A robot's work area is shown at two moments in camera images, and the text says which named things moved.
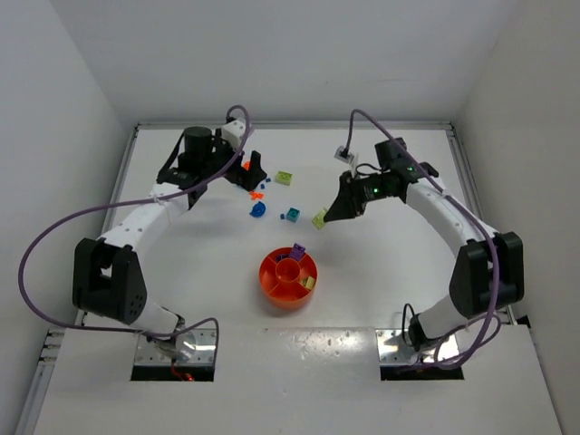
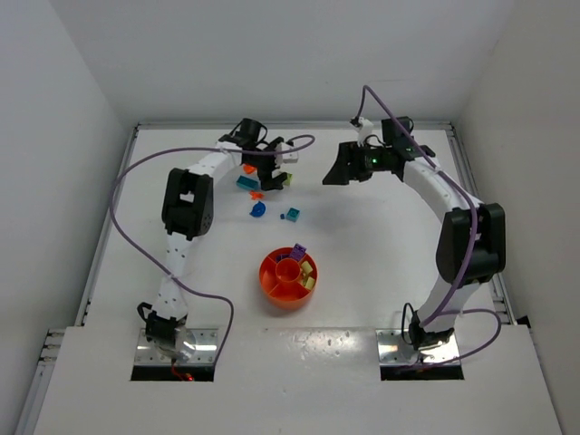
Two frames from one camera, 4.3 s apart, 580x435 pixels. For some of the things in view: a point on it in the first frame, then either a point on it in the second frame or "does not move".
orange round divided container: [288, 282] does not move
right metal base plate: [391, 349] does not move
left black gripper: [238, 171] → [265, 168]
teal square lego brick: [293, 214] does not move
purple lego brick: [297, 251] does not move
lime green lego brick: [318, 218] → [306, 267]
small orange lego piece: [256, 196] does not move
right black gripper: [354, 196] → [352, 161]
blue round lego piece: [258, 209] does not move
